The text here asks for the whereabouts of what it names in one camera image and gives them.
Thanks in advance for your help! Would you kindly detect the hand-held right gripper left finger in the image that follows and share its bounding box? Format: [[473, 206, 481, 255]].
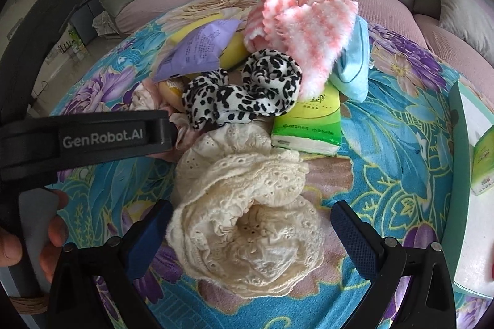
[[49, 199, 174, 329]]

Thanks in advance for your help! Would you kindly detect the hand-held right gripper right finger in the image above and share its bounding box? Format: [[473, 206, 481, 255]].
[[331, 200, 458, 329]]

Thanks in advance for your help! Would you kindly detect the pale pink cloth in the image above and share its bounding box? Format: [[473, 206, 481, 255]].
[[129, 78, 201, 160]]

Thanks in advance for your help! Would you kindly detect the cream lace cloth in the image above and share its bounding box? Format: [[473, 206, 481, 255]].
[[170, 122, 327, 295]]

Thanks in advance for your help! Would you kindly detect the white green storage box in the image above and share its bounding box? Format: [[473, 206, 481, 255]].
[[450, 80, 494, 299]]

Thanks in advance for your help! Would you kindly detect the purple packet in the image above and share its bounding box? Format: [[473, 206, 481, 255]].
[[152, 19, 242, 82]]

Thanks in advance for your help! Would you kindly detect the leopard print scrunchie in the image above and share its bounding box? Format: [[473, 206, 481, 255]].
[[181, 48, 304, 131]]

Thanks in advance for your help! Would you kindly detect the light blue cloth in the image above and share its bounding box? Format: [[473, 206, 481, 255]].
[[328, 18, 371, 103]]

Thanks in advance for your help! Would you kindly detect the pink white striped towel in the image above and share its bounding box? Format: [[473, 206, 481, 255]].
[[243, 0, 359, 102]]

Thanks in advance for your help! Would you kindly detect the person's left hand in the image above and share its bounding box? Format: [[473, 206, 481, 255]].
[[0, 189, 69, 283]]

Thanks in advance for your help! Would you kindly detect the orange round container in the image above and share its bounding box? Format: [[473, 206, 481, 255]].
[[160, 76, 190, 109]]

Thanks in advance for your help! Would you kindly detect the green printed carton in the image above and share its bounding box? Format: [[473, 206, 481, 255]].
[[54, 22, 87, 59]]

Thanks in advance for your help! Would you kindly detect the floral blanket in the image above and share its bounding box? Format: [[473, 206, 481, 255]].
[[50, 0, 494, 329]]

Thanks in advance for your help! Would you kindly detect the patterned cloth pile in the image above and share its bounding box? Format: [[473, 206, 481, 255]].
[[93, 10, 118, 40]]

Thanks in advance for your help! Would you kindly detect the green cloth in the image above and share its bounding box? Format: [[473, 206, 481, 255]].
[[270, 80, 342, 158]]

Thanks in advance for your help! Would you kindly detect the green tissue pack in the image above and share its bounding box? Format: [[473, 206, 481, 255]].
[[471, 134, 494, 196]]

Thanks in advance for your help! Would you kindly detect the pink sofa cover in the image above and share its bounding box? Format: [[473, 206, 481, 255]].
[[116, 0, 494, 90]]

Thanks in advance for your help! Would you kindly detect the grey pink pillow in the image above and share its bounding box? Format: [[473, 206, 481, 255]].
[[434, 0, 494, 44]]

